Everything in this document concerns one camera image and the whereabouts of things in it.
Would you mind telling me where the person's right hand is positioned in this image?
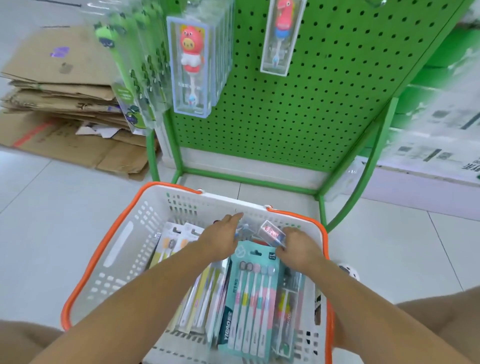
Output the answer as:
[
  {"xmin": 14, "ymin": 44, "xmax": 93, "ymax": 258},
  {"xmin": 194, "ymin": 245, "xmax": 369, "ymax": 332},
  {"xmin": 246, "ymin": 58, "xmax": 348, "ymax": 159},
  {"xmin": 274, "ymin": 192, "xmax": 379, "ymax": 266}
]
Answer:
[{"xmin": 276, "ymin": 227, "xmax": 325, "ymax": 275}]

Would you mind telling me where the person's left hand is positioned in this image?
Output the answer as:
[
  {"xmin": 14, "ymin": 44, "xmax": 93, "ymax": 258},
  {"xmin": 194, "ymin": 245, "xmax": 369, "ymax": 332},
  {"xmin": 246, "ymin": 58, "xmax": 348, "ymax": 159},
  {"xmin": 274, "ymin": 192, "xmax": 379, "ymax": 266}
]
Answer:
[{"xmin": 196, "ymin": 212, "xmax": 245, "ymax": 260}]

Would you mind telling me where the clear pink toothbrush pack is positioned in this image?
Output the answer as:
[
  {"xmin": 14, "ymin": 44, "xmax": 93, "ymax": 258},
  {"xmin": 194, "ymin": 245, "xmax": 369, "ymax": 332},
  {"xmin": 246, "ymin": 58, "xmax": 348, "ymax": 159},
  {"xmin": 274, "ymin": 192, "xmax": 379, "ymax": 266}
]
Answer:
[{"xmin": 258, "ymin": 219, "xmax": 288, "ymax": 249}]

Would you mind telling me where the row of slim toothbrush packs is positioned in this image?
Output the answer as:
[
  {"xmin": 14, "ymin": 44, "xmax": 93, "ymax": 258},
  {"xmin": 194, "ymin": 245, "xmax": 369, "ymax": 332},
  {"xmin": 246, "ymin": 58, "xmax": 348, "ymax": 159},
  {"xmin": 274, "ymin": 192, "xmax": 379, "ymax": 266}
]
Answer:
[{"xmin": 150, "ymin": 221, "xmax": 230, "ymax": 335}]

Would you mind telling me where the teal multi toothbrush pack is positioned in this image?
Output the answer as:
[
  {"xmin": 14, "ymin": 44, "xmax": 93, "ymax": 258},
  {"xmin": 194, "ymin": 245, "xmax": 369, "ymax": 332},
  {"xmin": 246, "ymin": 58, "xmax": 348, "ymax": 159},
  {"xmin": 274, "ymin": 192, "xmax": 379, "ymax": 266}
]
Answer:
[{"xmin": 217, "ymin": 240, "xmax": 280, "ymax": 360}]

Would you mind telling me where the white orange shopping basket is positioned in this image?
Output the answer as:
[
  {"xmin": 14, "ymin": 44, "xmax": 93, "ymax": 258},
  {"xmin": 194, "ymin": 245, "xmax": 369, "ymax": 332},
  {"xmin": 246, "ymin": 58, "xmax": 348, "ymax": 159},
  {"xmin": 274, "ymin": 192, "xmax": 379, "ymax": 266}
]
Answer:
[{"xmin": 61, "ymin": 182, "xmax": 335, "ymax": 364}]

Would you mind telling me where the bundle of cartoon toothbrush boxes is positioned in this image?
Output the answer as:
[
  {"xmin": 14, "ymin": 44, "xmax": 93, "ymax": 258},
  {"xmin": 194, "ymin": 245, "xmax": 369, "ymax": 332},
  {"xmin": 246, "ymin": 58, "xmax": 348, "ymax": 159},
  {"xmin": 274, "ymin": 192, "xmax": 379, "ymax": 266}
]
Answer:
[{"xmin": 166, "ymin": 0, "xmax": 235, "ymax": 120}]

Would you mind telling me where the green pegboard display rack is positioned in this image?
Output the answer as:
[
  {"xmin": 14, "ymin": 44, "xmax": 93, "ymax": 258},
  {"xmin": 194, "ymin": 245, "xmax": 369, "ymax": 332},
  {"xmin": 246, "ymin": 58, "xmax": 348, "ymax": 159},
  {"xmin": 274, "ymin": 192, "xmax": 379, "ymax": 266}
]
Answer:
[{"xmin": 146, "ymin": 0, "xmax": 480, "ymax": 234}]

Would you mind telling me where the bundle of clear kids toothbrushes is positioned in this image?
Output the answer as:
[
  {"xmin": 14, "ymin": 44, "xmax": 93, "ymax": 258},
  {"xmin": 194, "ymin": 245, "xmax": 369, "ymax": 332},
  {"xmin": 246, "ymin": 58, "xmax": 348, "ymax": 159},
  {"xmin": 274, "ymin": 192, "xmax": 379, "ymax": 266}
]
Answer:
[{"xmin": 93, "ymin": 0, "xmax": 170, "ymax": 136}]

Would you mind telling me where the clear pink cartoon toothbrush box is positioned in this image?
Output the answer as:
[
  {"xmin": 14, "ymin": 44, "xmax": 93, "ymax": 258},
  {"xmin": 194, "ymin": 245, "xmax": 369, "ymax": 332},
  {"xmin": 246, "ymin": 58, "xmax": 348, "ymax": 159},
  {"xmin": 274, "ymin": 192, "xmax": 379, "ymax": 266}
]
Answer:
[{"xmin": 260, "ymin": 0, "xmax": 307, "ymax": 76}]

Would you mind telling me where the person's right forearm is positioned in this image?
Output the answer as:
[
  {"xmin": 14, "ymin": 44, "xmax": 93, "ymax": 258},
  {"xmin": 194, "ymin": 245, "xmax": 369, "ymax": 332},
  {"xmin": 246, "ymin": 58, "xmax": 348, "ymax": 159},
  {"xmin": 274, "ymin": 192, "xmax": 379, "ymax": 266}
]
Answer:
[{"xmin": 300, "ymin": 258, "xmax": 459, "ymax": 364}]

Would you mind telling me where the person's left forearm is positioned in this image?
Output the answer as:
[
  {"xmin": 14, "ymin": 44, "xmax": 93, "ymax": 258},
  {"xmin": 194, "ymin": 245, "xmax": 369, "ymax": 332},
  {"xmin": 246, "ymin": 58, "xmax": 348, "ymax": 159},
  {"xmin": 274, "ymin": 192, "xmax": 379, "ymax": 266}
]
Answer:
[{"xmin": 30, "ymin": 247, "xmax": 219, "ymax": 364}]

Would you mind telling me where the person's right leg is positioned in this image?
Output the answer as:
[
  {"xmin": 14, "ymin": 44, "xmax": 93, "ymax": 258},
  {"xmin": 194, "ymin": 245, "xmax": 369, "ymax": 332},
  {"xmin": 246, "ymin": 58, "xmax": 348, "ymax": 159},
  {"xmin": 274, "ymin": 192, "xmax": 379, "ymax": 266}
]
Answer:
[{"xmin": 397, "ymin": 286, "xmax": 480, "ymax": 364}]

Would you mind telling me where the person's leg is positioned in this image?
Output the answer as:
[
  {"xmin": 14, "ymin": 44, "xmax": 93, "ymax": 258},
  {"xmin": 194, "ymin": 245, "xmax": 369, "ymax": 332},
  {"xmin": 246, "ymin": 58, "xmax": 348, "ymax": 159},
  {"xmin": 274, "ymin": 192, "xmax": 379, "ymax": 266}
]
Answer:
[
  {"xmin": 397, "ymin": 286, "xmax": 480, "ymax": 364},
  {"xmin": 0, "ymin": 321, "xmax": 65, "ymax": 364}
]

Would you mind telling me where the person's left leg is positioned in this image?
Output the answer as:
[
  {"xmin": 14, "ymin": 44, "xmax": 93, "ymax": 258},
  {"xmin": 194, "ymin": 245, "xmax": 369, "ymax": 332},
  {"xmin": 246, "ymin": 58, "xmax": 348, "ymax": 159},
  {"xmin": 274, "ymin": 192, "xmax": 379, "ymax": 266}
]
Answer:
[{"xmin": 0, "ymin": 321, "xmax": 65, "ymax": 364}]

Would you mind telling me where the white clog shoe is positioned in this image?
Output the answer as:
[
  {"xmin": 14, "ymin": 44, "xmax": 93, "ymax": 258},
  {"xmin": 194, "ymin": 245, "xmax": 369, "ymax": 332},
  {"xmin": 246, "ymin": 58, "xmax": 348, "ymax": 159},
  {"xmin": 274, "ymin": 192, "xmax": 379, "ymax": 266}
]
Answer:
[{"xmin": 337, "ymin": 261, "xmax": 361, "ymax": 282}]

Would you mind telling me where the pile of flattened cardboard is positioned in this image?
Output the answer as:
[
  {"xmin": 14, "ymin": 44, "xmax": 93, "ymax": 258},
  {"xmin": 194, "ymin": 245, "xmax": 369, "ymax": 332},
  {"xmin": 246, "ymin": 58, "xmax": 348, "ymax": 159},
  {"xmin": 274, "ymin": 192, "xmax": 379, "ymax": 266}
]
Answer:
[{"xmin": 0, "ymin": 26, "xmax": 151, "ymax": 181}]

